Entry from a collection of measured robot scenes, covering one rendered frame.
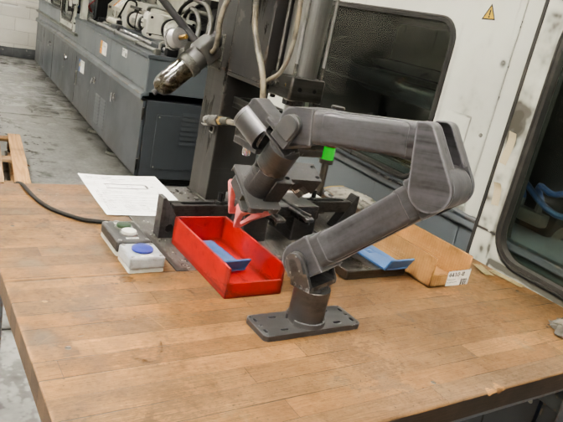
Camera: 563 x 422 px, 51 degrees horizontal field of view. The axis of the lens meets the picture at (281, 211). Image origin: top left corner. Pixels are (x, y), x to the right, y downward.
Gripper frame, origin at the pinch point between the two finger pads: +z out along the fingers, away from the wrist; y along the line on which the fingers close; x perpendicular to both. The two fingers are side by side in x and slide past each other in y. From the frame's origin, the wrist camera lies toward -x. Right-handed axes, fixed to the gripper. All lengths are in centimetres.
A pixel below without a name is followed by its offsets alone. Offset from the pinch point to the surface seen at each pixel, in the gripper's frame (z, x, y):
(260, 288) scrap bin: 3.7, -2.6, -13.5
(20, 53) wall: 562, -137, 749
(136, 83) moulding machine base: 198, -104, 276
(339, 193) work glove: 29, -62, 33
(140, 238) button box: 14.1, 13.0, 5.1
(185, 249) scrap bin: 13.2, 4.6, 1.8
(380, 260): 4.7, -37.4, -7.4
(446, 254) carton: 1, -55, -8
